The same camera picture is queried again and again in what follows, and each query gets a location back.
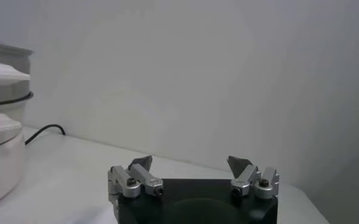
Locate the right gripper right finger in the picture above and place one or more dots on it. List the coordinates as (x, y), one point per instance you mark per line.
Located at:
(247, 179)

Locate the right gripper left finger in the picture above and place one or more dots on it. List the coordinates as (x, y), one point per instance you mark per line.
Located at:
(127, 182)

